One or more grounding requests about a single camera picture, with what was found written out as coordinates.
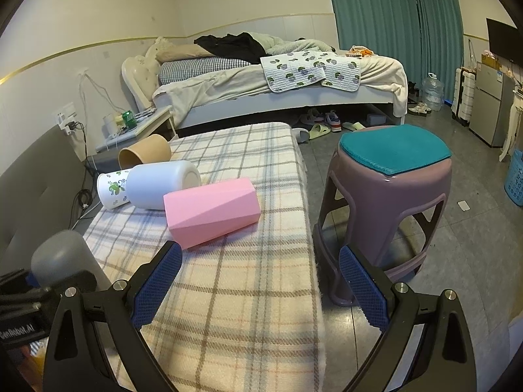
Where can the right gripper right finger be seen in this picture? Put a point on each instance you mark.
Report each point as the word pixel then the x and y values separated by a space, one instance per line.
pixel 443 360

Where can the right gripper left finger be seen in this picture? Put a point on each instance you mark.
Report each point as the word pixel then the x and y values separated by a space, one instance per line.
pixel 76 357

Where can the grey plastic cup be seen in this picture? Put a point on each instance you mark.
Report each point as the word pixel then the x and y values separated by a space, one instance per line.
pixel 62 255

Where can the white cup green print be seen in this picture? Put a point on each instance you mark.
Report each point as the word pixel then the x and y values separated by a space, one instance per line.
pixel 112 189

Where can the pink faceted cup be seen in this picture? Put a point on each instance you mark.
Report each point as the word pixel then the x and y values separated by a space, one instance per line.
pixel 202 214

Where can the plain white cup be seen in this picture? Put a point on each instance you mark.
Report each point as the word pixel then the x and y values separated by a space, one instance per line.
pixel 148 183

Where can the brown paper cup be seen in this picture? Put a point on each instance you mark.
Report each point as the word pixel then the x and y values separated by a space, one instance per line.
pixel 152 149

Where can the green cup on nightstand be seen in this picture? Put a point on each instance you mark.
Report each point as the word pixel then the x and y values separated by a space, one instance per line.
pixel 129 119

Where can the plaid blanket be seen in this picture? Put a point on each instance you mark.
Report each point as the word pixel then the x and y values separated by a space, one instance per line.
pixel 244 313

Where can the purple plastic stool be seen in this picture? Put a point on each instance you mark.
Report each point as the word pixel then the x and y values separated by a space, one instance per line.
pixel 376 204

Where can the white bedside table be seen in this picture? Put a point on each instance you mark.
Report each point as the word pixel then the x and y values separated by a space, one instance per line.
pixel 143 129

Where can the blue laundry basket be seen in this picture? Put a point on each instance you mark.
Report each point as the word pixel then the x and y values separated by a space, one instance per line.
pixel 513 184

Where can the teal stool cushion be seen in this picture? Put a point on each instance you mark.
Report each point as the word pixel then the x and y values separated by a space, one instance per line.
pixel 394 149

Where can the small grey fridge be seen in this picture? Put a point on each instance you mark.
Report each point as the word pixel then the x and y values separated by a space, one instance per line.
pixel 492 101

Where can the clear water jug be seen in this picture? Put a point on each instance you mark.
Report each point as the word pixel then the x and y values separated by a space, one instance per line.
pixel 432 93

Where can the checkered pillow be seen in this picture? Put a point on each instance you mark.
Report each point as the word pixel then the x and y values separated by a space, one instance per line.
pixel 182 70

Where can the beige pillow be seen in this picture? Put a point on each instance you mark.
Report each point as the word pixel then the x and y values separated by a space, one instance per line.
pixel 164 51

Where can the bed with beige sheet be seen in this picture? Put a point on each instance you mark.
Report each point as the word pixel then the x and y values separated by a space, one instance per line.
pixel 241 91

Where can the white patterned mat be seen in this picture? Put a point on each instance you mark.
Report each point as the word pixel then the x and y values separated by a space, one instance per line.
pixel 301 69

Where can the black television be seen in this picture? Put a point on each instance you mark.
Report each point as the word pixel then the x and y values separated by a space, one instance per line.
pixel 504 42

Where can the teal curtain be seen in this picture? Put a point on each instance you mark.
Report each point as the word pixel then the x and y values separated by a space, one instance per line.
pixel 426 36

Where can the black clothing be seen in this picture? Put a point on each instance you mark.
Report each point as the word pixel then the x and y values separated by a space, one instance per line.
pixel 242 46

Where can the wall power outlet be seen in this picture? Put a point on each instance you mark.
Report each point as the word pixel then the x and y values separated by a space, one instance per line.
pixel 65 118

